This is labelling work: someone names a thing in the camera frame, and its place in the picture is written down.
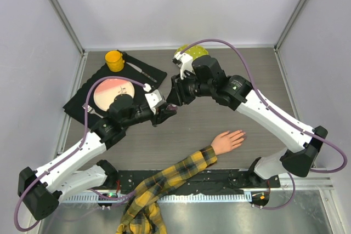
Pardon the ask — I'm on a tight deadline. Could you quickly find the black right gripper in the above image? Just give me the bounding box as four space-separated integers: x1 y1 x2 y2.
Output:
166 70 214 107

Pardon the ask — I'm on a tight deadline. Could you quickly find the purple nail polish bottle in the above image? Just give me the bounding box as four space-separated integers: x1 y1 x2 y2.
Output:
167 104 178 111

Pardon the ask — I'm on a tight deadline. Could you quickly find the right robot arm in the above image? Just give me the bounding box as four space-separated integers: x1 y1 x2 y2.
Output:
167 53 327 187

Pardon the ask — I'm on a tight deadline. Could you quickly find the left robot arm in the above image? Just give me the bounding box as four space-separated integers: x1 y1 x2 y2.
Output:
18 90 177 220

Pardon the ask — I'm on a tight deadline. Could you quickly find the mannequin hand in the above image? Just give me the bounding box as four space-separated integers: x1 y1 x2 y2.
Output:
211 130 246 155

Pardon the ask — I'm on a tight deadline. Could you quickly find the green polka dot dish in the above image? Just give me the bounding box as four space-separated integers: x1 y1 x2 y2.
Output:
174 44 209 60

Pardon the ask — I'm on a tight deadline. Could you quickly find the pink and cream plate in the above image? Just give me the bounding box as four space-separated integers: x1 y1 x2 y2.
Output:
93 79 135 111

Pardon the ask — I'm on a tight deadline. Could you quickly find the yellow ceramic mug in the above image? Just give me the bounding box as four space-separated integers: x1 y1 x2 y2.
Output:
105 50 124 72

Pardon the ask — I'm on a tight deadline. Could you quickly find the silver fork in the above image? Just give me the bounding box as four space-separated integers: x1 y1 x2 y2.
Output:
82 103 103 118

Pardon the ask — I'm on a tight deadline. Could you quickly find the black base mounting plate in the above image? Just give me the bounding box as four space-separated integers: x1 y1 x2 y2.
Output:
101 169 281 196

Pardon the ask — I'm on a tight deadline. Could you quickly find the black cloth placemat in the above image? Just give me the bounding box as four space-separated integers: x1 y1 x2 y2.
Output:
63 51 168 145

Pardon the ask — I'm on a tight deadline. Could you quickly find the yellow plaid shirt sleeve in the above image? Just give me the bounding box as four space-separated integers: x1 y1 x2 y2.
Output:
116 146 217 234

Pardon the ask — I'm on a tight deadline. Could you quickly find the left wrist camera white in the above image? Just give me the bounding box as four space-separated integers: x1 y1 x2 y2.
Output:
145 89 165 115

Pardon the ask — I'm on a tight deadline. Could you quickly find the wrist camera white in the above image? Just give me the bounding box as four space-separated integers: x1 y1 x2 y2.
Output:
145 89 165 115
172 52 194 80

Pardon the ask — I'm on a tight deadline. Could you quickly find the table knife with dark handle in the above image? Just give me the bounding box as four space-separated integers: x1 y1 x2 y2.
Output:
127 62 157 83

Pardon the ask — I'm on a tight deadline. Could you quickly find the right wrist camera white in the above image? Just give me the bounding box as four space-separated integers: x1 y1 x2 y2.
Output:
172 52 194 80

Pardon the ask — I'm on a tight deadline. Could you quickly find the aluminium frame rail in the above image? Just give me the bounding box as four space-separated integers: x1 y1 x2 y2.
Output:
26 47 88 234

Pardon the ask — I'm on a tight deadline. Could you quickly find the slotted cable duct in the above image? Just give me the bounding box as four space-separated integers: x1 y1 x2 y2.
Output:
64 192 252 203

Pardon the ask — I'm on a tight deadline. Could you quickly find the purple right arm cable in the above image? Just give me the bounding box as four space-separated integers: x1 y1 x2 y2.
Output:
180 38 345 210

